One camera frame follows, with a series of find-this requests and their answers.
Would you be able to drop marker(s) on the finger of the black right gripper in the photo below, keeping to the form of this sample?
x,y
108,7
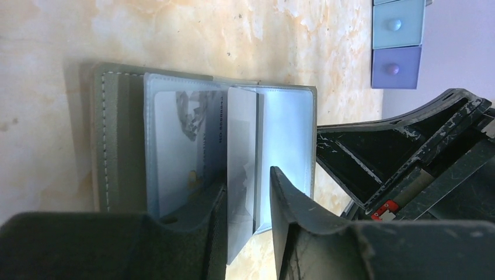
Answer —
x,y
369,160

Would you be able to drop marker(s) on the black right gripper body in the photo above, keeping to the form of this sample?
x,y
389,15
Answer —
x,y
464,191

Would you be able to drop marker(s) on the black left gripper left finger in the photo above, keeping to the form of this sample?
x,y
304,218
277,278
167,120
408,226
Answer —
x,y
190,243

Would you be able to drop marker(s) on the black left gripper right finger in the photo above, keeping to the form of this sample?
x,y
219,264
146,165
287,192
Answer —
x,y
310,242

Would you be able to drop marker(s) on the grey leather card holder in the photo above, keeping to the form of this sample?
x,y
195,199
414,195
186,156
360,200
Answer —
x,y
267,124

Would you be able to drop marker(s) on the silver VIP card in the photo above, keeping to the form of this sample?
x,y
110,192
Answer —
x,y
190,131

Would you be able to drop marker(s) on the blue compartment organizer box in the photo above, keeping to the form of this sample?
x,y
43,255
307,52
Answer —
x,y
397,37

